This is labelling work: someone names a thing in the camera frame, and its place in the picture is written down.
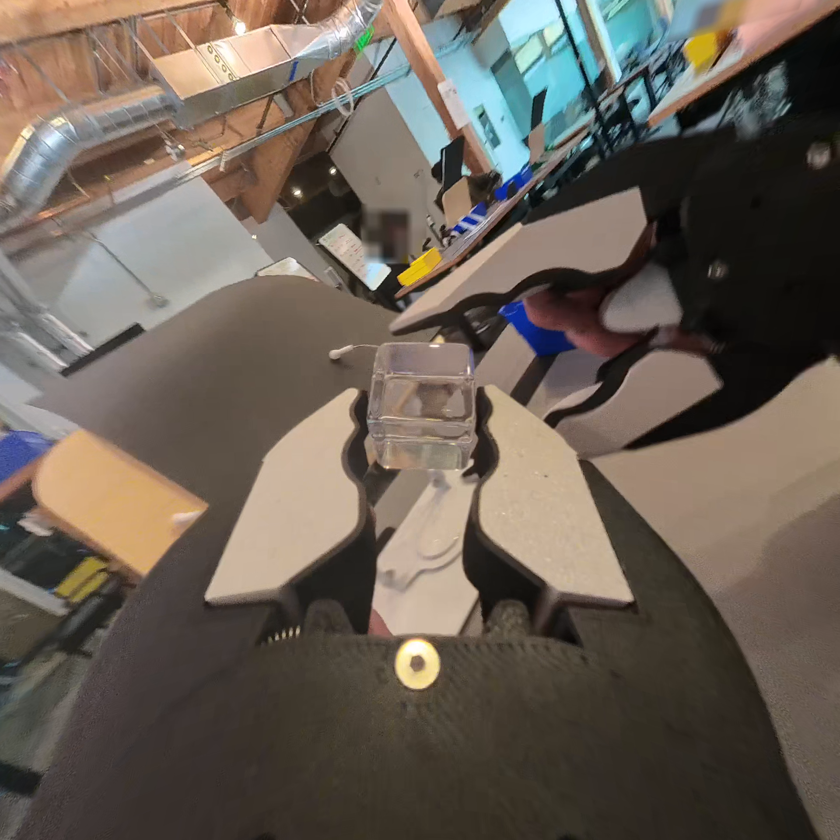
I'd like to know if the white paper notice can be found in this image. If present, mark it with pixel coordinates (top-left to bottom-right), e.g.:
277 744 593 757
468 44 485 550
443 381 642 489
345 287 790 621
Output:
438 79 470 129

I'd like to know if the person's right hand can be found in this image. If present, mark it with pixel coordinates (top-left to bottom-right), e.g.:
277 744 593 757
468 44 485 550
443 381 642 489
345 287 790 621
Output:
525 226 658 360

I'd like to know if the whiteboard with writing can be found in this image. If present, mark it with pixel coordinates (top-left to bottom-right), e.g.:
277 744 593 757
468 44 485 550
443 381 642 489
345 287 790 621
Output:
318 223 391 291

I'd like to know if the yellow flat bin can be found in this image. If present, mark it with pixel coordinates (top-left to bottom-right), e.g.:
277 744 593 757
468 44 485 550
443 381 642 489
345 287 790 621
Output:
397 248 442 286

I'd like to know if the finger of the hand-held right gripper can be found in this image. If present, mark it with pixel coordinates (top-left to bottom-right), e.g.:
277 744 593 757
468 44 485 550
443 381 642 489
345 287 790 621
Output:
543 333 724 460
389 185 658 336

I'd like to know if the yellow small bin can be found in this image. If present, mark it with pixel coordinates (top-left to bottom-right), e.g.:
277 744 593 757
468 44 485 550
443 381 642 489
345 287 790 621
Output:
682 29 723 70

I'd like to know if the white display stand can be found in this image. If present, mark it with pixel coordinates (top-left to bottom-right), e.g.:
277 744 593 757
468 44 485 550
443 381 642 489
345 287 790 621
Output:
29 276 487 592

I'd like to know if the blue plastic bin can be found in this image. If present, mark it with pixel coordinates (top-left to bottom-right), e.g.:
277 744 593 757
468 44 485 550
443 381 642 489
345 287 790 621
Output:
499 301 578 357

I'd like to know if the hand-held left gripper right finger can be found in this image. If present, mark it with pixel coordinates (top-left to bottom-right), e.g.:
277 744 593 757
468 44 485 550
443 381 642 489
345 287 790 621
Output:
462 384 636 634

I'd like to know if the black pole stand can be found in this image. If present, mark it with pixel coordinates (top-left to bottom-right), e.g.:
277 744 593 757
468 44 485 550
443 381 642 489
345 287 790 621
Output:
554 0 618 161

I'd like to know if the clear acrylic cube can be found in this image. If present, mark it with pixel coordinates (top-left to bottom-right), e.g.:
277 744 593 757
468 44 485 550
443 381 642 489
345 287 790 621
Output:
364 341 476 472

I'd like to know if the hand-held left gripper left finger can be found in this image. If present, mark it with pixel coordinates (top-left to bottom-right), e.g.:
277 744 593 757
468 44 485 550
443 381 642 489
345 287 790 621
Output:
205 387 376 634

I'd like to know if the silver ventilation duct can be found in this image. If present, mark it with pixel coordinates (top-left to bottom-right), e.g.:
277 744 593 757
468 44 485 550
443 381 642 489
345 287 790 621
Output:
0 0 385 204

